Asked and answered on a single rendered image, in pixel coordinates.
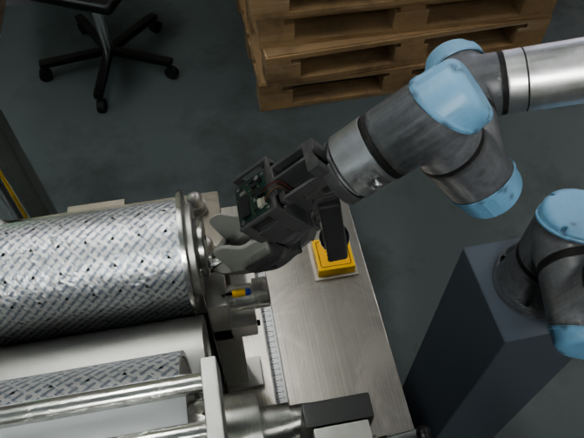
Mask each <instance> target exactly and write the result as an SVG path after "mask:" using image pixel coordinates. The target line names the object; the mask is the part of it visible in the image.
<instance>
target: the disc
mask: <svg viewBox="0 0 584 438"><path fill-rule="evenodd" d="M183 202H185V200H184V196H183V193H182V191H181V190H178V191H177V192H176V221H177V229H178V236H179V243H180V250H181V256H182V265H183V271H184V276H185V281H186V285H187V289H188V293H189V299H190V302H191V306H192V308H193V309H194V310H198V309H199V296H196V294H195V291H194V289H193V285H192V281H191V276H190V272H189V263H188V257H187V251H186V246H185V239H184V232H183V213H182V205H183Z"/></svg>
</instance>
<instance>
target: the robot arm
mask: <svg viewBox="0 0 584 438"><path fill-rule="evenodd" d="M582 103H584V36H583V37H578V38H573V39H568V40H562V41H557V42H551V43H542V44H536V45H531V46H526V47H520V48H515V49H510V50H501V51H496V52H489V53H485V52H484V51H483V50H482V48H481V47H480V46H479V45H478V44H477V43H475V42H473V41H468V40H464V39H453V40H449V41H446V42H445V43H442V44H440V45H439V46H437V47H436V48H435V49H434V50H433V51H432V52H431V53H430V55H429V56H428V59H427V61H426V64H425V70H424V72H422V73H421V74H420V75H418V76H414V77H413V78H412V79H411V80H410V81H409V83H408V84H406V85H405V86H403V87H402V88H401V89H399V90H397V91H396V92H395V93H394V94H393V95H391V96H389V97H388V98H386V99H385V100H383V101H382V102H381V103H379V104H377V105H376V106H375V107H374V108H373V109H371V110H369V111H368V112H366V113H365V114H363V115H362V116H359V117H357V118H356V119H355V120H354V121H353V122H351V123H349V124H348V125H347V126H345V127H344V128H342V129H340V130H339V131H338V132H336V133H335V134H334V135H332V136H331V137H330V138H329V139H328V142H326V143H324V144H323V145H321V144H319V143H318V142H316V141H315V140H314V139H312V138H310V139H308V141H306V142H305V143H303V144H302V145H300V146H299V147H297V148H296V149H294V150H293V151H291V152H290V153H288V154H287V155H286V156H285V157H283V158H282V159H281V160H279V161H278V162H274V161H272V160H271V159H269V158H268V157H266V156H265V157H264V158H263V159H261V160H260V161H259V162H257V163H255V164H254V165H253V166H251V167H250V168H249V169H247V170H245V171H244V172H243V173H241V174H240V175H239V176H238V177H236V178H235V179H233V180H232V183H234V184H235V185H237V186H238V187H236V188H235V196H236V206H237V212H238V215H227V214H216V215H214V216H212V217H211V218H210V220H209V223H210V225H211V226H212V227H213V228H214V229H215V230H216V231H217V232H218V233H219V234H220V235H221V236H222V237H223V239H222V240H221V241H220V242H219V243H218V245H217V247H216V249H215V250H214V252H213V254H212V256H211V257H212V258H215V257H216V258H217V259H219V260H220V261H221V263H220V264H218V265H217V266H215V267H214V268H213V270H214V272H216V273H219V274H223V275H243V274H249V273H260V272H265V271H270V270H274V269H279V268H280V267H282V266H284V265H285V264H287V263H288V262H289V261H291V260H292V259H293V258H294V257H295V256H297V255H299V254H301V253H302V248H303V247H304V246H306V245H307V244H308V243H309V242H310V241H314V240H315V235H316V233H317V231H319V230H321V231H320V234H319V241H320V244H321V245H322V247H323V248H324V249H326V250H327V255H328V260H329V261H331V262H334V261H339V260H343V259H346V258H348V250H347V245H348V242H349V233H348V230H347V229H346V227H345V226H344V225H343V219H342V207H341V202H340V199H341V200H342V201H343V202H345V203H346V204H350V205H353V204H355V203H356V202H359V201H360V200H361V199H363V198H364V197H365V196H366V197H368V196H371V195H373V194H374V193H375V192H377V191H378V190H380V189H382V188H384V187H386V186H387V185H389V184H390V183H392V182H393V181H395V180H397V179H399V178H401V177H403V176H405V175H406V174H407V173H409V172H411V171H412V170H414V169H416V168H418V167H419V168H420V169H421V170H422V171H423V172H424V173H425V174H426V175H427V176H428V177H429V178H430V179H431V180H432V181H433V182H434V183H435V184H436V185H437V186H438V187H439V188H440V189H441V190H442V191H443V192H444V193H445V194H446V195H447V196H448V197H449V200H450V202H451V203H452V204H453V205H455V206H458V207H460V208H461V209H462V210H463V211H465V212H466V213H467V214H468V215H470V216H472V217H474V218H479V219H488V218H493V217H497V216H499V215H501V214H503V213H505V212H506V211H508V210H509V209H510V208H511V207H512V206H513V205H514V204H515V203H516V201H517V200H518V198H519V196H520V194H521V190H522V178H521V174H520V172H519V171H518V169H517V168H516V164H515V163H514V161H513V160H512V159H510V158H508V156H507V154H506V151H505V149H504V145H503V141H502V136H501V129H500V124H499V121H498V116H500V115H506V114H514V113H520V112H526V111H532V110H544V109H550V108H556V107H563V106H569V105H576V104H582ZM257 167H260V168H262V170H260V171H259V172H257V173H256V174H255V175H253V176H252V177H250V179H248V180H246V179H244V178H243V177H245V176H246V175H247V174H248V173H250V172H251V171H253V170H254V169H256V168H257ZM320 223H321V225H322V229H321V225H320ZM251 239H253V240H251ZM249 240H251V241H249ZM492 278H493V284H494V288H495V290H496V292H497V294H498V296H499V297H500V298H501V299H502V300H503V302H504V303H505V304H506V305H507V306H509V307H510V308H511V309H512V310H513V311H515V312H516V313H518V314H520V315H523V316H526V317H528V318H532V319H535V320H547V325H548V326H547V330H548V331H549V332H550V335H551V339H552V342H553V345H554V347H555V349H556V350H557V351H558V352H560V353H561V354H563V355H565V356H568V357H572V358H576V359H582V360H584V190H582V189H559V190H556V191H555V192H553V193H551V194H549V195H548V196H547V197H546V198H545V199H544V200H543V202H542V203H541V204H540V205H539V206H538V207H537V208H536V210H535V214H534V217H533V218H532V220H531V222H530V224H529V225H528V227H527V229H526V230H525V232H524V234H523V236H522V237H521V239H520V241H518V242H517V243H515V244H514V245H512V246H510V247H509V248H507V249H505V250H504V251H503V252H502V253H501V255H500V256H499V258H498V259H497V261H496V263H495V265H494V268H493V274H492Z"/></svg>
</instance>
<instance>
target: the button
mask: <svg viewBox="0 0 584 438"><path fill-rule="evenodd" d="M311 248H312V252H313V257H314V260H315V266H316V270H317V274H318V276H319V277H323V276H329V275H339V274H344V273H350V272H354V271H355V260H354V257H353V254H352V251H351V248H350V245H349V242H348V245H347V250H348V258H346V259H343V260H339V261H334V262H331V261H329V259H328V255H327V250H326V249H324V248H323V247H322V245H321V244H320V241H319V240H314V241H312V242H311Z"/></svg>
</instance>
